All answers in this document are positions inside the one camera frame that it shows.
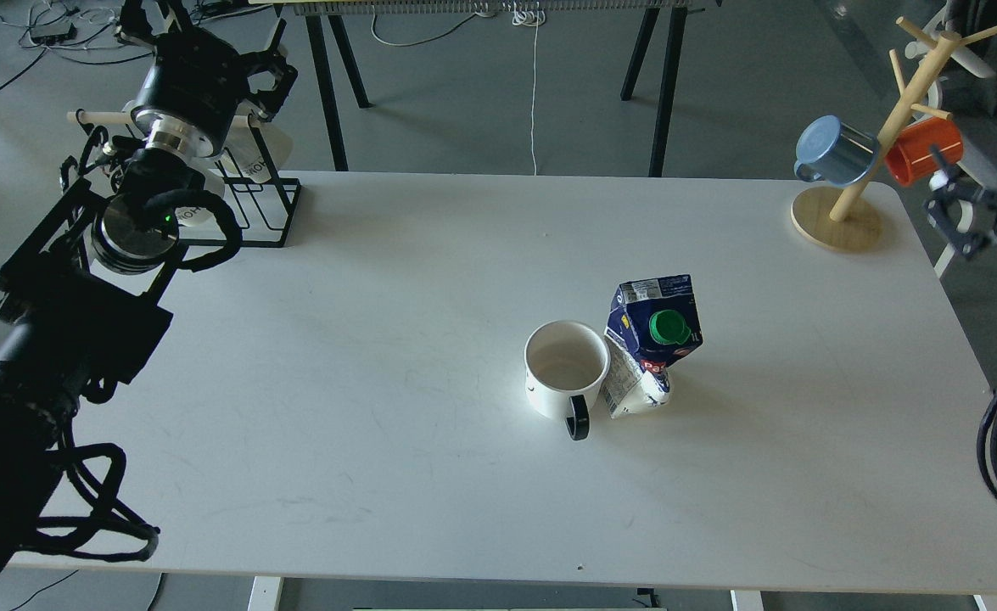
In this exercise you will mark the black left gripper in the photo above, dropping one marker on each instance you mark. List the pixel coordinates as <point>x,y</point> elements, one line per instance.
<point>197,82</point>

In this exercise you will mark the blue white milk carton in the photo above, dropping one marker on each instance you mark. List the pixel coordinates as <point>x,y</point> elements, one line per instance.
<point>652,324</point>

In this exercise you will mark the white mug black handle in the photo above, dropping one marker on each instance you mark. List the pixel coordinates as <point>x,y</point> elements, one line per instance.
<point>565,364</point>

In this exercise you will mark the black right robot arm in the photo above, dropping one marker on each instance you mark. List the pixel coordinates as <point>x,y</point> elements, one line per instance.
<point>956,191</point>

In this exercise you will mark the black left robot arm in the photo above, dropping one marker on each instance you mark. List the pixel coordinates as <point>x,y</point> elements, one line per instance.
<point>82,292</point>

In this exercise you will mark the white cup in rack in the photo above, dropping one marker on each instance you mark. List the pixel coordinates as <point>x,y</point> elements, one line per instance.
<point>252,147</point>
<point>192,216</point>

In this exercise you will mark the orange mug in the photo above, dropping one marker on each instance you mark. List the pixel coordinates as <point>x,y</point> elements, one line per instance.
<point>911,157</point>

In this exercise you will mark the wooden mug tree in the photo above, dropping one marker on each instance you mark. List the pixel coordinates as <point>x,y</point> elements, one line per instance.
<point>841,219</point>

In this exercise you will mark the blue metallic mug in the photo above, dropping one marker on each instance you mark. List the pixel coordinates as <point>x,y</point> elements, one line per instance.
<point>832,151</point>

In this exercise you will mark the black trestle table legs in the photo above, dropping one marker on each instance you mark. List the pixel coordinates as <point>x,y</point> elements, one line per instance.
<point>589,89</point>

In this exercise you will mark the black wire cup rack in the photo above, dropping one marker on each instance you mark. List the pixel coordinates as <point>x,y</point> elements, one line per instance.
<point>264,211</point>

